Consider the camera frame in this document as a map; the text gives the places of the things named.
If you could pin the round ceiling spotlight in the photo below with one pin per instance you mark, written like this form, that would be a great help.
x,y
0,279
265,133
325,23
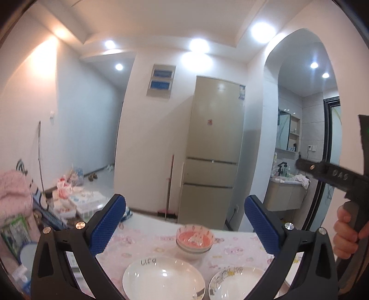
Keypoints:
x,y
199,45
314,65
118,67
262,31
60,31
109,44
325,75

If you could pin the beige bathroom vanity cabinet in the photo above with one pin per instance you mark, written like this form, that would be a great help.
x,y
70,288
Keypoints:
x,y
284,194

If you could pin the white crumpled cloth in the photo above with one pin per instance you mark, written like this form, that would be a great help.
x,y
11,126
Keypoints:
x,y
301,181

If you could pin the white plate with black lettering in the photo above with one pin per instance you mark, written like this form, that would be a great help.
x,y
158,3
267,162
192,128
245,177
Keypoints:
x,y
161,282

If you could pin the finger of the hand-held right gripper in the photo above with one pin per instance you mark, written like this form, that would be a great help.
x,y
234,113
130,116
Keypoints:
x,y
312,168

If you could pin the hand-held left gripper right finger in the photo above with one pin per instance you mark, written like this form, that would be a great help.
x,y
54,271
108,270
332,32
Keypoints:
x,y
262,228

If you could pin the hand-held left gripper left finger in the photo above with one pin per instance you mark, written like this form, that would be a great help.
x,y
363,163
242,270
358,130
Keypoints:
x,y
108,226

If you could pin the black white striped cloth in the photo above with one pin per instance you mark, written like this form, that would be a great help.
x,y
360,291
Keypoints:
x,y
36,187

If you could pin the white plate with cartoon print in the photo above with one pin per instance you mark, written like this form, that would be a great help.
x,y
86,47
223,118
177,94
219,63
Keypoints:
x,y
239,285

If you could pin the white bathroom wall outlet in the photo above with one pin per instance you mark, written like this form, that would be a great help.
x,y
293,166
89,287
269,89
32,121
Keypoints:
x,y
311,148

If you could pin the beige refrigerator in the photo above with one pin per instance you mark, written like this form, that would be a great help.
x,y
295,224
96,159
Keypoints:
x,y
213,138

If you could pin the pink plastic bag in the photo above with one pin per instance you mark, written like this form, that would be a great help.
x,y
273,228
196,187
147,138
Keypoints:
x,y
65,189

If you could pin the person's right hand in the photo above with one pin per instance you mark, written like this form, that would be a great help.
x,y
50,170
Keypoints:
x,y
344,239

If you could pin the black faucet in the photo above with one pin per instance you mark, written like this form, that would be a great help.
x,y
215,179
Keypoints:
x,y
282,168

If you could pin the green packet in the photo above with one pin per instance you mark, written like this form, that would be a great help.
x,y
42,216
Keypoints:
x,y
16,233

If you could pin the pink fluffy blanket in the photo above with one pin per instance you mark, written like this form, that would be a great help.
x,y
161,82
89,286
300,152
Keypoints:
x,y
14,193

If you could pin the pink strawberry print bowl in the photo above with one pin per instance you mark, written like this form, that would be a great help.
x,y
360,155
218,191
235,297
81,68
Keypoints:
x,y
194,239
181,249

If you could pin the bathroom mirror cabinet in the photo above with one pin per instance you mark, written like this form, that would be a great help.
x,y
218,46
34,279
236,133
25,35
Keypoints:
x,y
288,129

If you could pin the white fridge label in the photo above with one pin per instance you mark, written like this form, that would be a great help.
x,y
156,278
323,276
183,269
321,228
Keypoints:
x,y
241,92

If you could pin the black framed door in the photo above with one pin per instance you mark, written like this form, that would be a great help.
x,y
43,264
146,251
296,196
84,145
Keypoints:
x,y
327,161

